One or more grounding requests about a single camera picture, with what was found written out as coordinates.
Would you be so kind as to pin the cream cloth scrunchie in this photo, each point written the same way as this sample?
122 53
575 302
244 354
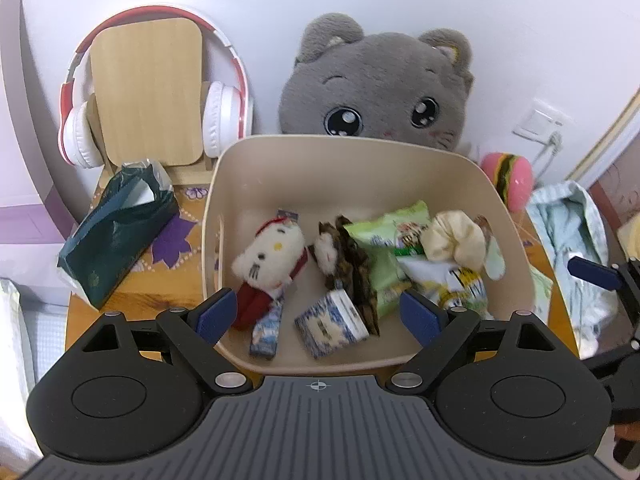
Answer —
453 236

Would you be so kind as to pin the blue white tissue packet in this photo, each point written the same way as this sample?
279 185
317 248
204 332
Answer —
331 324

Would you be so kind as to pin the light blue striped cloth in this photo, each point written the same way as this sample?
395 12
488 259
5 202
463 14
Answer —
569 225

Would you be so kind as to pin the beige plastic storage bin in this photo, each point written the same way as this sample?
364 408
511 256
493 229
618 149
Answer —
319 178

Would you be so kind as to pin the brown plush keychain with tag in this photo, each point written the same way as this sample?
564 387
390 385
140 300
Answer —
345 265

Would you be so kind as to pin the dark green tissue pack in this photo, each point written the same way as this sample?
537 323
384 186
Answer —
133 209

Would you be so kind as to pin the white green snack bag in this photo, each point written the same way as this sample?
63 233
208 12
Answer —
446 283

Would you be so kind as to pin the white kitty plush toy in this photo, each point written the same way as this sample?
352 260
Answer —
251 303

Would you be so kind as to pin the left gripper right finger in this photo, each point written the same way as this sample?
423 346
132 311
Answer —
445 337

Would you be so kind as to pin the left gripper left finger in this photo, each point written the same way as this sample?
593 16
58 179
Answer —
192 336

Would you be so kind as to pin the blue stick snack packet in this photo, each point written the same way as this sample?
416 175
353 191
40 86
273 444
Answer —
267 329

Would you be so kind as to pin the pink burger toy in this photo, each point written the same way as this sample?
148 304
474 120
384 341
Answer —
512 177

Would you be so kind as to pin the green leaf face mask sachet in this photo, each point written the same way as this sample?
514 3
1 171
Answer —
542 293

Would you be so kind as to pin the red white headphones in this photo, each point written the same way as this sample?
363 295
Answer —
227 109

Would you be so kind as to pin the white wall socket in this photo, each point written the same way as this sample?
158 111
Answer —
540 122

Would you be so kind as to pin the green panda snack bag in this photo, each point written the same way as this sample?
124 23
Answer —
386 239

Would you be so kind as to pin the wooden headphone stand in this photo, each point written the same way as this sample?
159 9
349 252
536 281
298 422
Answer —
147 97

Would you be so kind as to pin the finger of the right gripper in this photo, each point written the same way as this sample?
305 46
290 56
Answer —
594 273

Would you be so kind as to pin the purple flower table mat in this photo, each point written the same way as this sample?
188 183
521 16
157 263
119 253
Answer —
180 241

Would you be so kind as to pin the grey plush cat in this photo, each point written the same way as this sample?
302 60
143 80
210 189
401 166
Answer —
387 86

